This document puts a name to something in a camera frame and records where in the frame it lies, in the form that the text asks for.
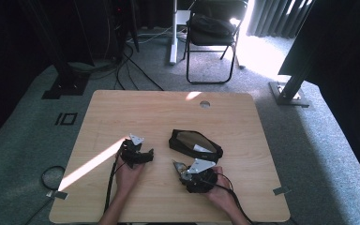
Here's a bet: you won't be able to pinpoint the black folding chair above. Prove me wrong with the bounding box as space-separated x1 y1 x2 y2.
185 0 249 85

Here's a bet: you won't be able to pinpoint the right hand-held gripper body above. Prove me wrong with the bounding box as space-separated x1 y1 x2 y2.
185 157 219 195

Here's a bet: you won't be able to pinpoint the grey curtain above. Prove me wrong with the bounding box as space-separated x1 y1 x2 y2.
246 0 314 40

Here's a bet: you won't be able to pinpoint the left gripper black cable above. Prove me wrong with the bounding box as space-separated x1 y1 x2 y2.
103 153 121 214

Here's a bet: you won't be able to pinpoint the person's left hand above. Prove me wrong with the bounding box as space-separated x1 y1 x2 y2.
114 152 146 196

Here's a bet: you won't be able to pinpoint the white eraser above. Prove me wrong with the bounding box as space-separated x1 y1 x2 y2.
193 143 214 154

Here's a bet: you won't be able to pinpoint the white desk leg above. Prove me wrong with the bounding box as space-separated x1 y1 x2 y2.
168 0 192 67

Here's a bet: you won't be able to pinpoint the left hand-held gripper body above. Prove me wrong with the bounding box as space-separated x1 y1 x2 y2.
120 133 147 170

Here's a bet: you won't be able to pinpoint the black metal stand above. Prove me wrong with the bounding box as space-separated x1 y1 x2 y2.
268 55 314 109

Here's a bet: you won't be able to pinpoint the black floor cables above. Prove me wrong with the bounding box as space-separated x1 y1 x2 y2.
113 43 166 92

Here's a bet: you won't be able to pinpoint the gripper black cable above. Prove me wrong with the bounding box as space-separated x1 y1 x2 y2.
214 172 253 225
103 153 121 214

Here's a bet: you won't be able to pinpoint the black pencil case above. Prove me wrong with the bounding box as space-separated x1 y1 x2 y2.
167 128 225 164

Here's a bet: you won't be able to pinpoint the person's right hand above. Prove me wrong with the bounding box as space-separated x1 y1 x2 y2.
205 166 238 214

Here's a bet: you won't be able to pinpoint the black panel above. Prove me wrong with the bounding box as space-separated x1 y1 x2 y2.
277 0 360 195

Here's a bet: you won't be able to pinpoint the black bag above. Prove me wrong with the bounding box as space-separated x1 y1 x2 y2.
188 13 236 38

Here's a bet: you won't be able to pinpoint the grey tape strip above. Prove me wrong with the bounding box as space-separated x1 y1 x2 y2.
45 189 68 201
272 186 293 197

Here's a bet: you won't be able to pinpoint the black stand with base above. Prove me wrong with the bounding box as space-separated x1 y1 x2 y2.
22 0 92 100

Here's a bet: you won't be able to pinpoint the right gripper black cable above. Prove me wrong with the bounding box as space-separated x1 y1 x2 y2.
214 172 253 225

